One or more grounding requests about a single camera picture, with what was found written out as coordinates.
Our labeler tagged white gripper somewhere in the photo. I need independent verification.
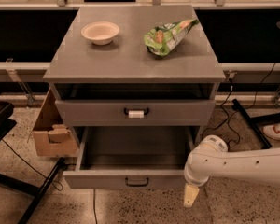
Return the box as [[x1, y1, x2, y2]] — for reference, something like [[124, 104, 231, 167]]
[[184, 171, 209, 208]]

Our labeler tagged grey drawer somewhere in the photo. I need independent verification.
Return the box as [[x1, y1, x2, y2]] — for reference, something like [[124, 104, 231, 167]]
[[55, 100, 215, 126], [63, 126, 192, 189]]

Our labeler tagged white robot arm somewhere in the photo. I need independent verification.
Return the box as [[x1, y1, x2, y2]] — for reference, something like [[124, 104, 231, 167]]
[[184, 135, 280, 208]]

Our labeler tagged grey top drawer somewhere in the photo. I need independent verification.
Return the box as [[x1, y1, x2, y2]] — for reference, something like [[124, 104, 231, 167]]
[[55, 100, 215, 126]]

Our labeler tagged grey drawer cabinet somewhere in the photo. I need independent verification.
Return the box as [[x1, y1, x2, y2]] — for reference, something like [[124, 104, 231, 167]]
[[44, 6, 224, 143]]

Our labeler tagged black stand leg right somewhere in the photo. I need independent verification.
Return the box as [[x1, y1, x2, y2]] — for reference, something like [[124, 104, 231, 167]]
[[232, 99, 272, 149]]

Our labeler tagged white red shoe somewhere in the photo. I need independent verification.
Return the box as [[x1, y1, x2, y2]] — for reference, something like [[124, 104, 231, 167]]
[[263, 123, 280, 141]]

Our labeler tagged brown cardboard box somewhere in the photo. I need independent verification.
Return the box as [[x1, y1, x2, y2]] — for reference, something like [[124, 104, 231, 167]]
[[32, 90, 78, 157]]

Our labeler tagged green chip bag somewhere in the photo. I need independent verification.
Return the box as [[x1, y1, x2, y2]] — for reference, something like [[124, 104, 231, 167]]
[[144, 20, 199, 57]]

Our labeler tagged white paper bowl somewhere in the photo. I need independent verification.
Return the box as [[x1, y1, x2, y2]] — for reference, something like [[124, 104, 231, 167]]
[[81, 21, 119, 46]]

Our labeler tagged black stand left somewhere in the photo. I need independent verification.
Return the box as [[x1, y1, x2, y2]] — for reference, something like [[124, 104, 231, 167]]
[[0, 107, 67, 224]]

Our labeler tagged black power adapter cable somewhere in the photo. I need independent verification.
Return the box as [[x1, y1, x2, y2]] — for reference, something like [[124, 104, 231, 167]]
[[201, 77, 242, 147]]

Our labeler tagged black floor cable left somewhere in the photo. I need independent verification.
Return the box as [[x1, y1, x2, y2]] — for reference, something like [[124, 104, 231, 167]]
[[0, 128, 99, 224]]

